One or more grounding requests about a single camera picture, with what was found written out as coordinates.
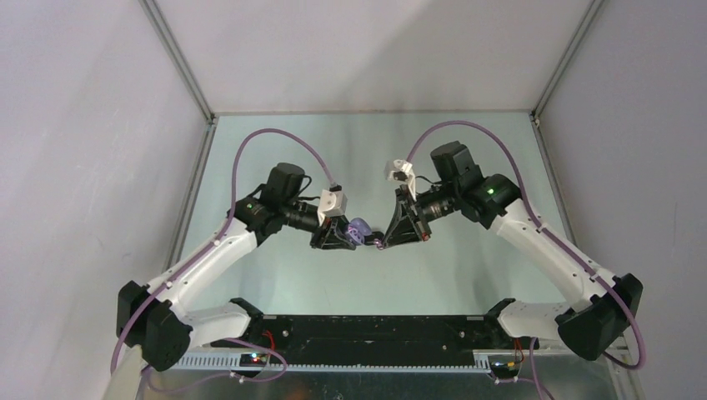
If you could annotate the aluminium frame rail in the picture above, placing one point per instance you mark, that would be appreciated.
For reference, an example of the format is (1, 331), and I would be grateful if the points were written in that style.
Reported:
(181, 64)

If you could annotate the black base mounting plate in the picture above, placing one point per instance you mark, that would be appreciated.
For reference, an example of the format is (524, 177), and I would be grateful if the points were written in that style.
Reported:
(381, 341)

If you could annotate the purple earbud charging case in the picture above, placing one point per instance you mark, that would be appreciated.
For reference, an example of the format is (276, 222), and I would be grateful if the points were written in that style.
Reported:
(357, 231)

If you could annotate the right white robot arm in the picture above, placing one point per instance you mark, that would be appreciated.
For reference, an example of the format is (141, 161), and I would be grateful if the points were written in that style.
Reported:
(598, 305)

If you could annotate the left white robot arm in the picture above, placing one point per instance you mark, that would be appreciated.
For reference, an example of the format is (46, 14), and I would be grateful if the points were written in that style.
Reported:
(157, 316)

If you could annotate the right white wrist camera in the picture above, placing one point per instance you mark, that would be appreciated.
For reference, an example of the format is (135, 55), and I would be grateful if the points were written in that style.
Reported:
(399, 170)

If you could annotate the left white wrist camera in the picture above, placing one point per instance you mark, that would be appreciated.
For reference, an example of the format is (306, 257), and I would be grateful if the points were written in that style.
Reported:
(332, 203)

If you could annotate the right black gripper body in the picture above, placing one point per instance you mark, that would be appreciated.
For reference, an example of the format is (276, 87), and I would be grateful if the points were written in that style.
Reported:
(409, 203)

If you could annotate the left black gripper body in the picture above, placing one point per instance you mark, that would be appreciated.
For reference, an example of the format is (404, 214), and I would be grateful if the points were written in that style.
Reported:
(318, 237)

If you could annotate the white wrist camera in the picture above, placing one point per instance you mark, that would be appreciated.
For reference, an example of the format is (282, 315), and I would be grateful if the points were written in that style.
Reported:
(332, 203)
(399, 170)

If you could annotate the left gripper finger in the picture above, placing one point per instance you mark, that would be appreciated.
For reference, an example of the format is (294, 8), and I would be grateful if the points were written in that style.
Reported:
(331, 241)
(340, 224)

